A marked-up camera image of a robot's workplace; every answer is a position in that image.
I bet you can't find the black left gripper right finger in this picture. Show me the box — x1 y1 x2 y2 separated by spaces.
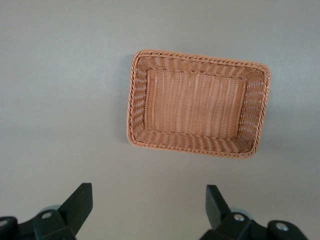
199 184 307 240

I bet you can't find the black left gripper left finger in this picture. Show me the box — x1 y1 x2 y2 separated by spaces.
0 182 94 240

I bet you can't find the brown table cover sheet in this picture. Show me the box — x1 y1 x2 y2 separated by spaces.
0 0 320 240

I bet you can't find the brown wicker basket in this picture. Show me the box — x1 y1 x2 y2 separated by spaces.
126 49 273 161

